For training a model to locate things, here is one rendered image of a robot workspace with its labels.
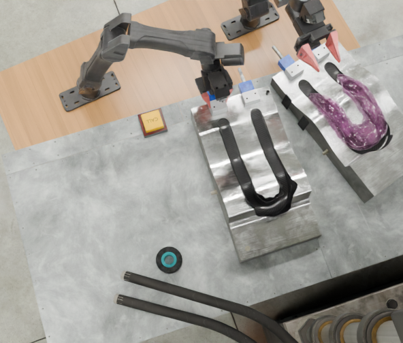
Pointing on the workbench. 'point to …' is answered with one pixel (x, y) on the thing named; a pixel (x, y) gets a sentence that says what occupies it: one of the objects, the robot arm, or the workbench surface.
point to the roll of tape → (167, 256)
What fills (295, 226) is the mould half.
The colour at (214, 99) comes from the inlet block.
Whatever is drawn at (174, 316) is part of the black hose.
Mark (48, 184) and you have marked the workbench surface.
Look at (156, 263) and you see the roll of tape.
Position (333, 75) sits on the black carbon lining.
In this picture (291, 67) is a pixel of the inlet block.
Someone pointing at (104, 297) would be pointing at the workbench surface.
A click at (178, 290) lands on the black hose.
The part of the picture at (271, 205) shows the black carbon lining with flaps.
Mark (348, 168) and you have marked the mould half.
